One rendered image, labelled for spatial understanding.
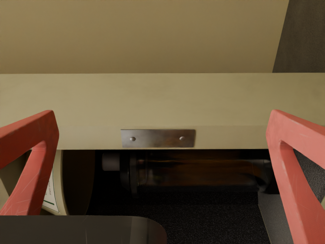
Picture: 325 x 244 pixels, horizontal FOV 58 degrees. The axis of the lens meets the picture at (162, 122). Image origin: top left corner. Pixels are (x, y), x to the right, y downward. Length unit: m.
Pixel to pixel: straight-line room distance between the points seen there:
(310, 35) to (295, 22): 0.07
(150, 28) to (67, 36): 0.19
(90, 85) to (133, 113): 0.08
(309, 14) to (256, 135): 0.34
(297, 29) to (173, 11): 0.25
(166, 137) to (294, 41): 0.41
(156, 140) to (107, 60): 0.46
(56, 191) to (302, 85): 0.32
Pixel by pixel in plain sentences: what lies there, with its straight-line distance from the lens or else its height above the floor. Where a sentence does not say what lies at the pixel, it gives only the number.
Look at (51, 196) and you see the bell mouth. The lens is 0.40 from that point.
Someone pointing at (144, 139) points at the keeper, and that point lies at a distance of 0.28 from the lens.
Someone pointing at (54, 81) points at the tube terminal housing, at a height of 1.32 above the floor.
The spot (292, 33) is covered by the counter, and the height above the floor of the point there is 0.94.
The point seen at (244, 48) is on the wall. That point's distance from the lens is 0.73.
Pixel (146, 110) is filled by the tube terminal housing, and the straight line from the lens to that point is 0.30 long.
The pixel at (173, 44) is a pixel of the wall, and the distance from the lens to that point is 0.70.
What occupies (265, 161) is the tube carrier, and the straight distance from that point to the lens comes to 0.43.
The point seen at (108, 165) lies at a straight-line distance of 0.44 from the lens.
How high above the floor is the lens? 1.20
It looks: level
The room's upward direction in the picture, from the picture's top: 90 degrees counter-clockwise
